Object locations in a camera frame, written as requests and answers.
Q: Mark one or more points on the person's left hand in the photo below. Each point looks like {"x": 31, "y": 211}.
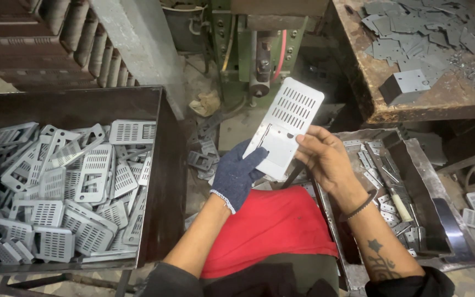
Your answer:
{"x": 231, "y": 177}

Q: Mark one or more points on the person's right hand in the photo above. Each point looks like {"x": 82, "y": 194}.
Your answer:
{"x": 334, "y": 165}

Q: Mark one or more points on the slotted grey metal plate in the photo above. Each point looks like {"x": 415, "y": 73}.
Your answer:
{"x": 291, "y": 109}

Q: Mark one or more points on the scattered floor plates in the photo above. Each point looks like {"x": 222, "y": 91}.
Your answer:
{"x": 204, "y": 154}

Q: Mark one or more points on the heap of small metal brackets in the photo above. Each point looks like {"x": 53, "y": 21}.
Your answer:
{"x": 375, "y": 165}

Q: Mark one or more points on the dark metal bin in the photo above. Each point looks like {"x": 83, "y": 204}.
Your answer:
{"x": 167, "y": 165}

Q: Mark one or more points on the red cloth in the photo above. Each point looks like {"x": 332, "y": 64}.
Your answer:
{"x": 270, "y": 231}

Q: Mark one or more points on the yellow rag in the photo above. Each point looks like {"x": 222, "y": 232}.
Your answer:
{"x": 205, "y": 104}

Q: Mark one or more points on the grey metal tray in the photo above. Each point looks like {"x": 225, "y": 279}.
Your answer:
{"x": 423, "y": 185}

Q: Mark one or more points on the olive trousers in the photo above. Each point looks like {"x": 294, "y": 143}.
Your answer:
{"x": 303, "y": 268}

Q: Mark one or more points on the rusty work table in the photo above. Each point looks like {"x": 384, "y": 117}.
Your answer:
{"x": 447, "y": 99}

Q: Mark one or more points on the green press machine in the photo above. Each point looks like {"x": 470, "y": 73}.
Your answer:
{"x": 241, "y": 45}

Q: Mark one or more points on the dark glossy metal sheet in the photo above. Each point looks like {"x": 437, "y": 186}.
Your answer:
{"x": 452, "y": 231}

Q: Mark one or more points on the heap of flat grey sheets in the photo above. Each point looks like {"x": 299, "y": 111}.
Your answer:
{"x": 419, "y": 33}

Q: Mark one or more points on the grey metal bucket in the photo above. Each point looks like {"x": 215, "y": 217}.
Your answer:
{"x": 184, "y": 27}

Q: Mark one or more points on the pile of slotted cutout plates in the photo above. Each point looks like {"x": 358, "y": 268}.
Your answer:
{"x": 68, "y": 194}

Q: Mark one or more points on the metal bin stand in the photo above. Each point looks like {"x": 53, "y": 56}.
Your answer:
{"x": 64, "y": 282}

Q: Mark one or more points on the bent grey metal bracket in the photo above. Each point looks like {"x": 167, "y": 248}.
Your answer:
{"x": 408, "y": 84}

